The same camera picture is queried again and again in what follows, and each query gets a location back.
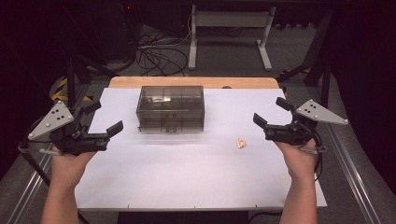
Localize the person's left hand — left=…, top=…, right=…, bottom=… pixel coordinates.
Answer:
left=49, top=150, right=98, bottom=189

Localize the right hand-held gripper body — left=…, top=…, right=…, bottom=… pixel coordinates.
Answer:
left=263, top=99, right=349, bottom=154

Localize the wooden table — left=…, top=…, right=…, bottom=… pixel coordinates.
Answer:
left=108, top=76, right=280, bottom=90

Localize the white metal table frame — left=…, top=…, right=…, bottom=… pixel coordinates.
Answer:
left=188, top=4, right=277, bottom=72

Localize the black metal stand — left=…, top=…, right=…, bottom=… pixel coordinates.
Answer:
left=276, top=8, right=334, bottom=108

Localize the yellow black hazard tape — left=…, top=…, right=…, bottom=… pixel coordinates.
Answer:
left=50, top=77, right=93, bottom=103

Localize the person's right hand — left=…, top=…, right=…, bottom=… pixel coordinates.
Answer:
left=275, top=140, right=318, bottom=189

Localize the aluminium rail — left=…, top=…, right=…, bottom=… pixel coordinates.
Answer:
left=321, top=122, right=383, bottom=224
left=5, top=146, right=54, bottom=224

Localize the black tripod stand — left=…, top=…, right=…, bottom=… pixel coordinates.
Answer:
left=60, top=54, right=120, bottom=110

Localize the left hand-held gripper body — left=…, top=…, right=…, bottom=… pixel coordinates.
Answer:
left=27, top=100, right=111, bottom=157

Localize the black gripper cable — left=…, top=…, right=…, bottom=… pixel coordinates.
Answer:
left=312, top=132, right=325, bottom=183
left=17, top=116, right=52, bottom=189

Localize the dark transparent drawer box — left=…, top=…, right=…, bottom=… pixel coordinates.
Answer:
left=135, top=85, right=205, bottom=133

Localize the bundle of black floor cables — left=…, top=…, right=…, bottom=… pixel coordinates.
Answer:
left=135, top=29, right=190, bottom=77

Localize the white table mat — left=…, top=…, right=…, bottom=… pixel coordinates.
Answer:
left=74, top=87, right=328, bottom=210

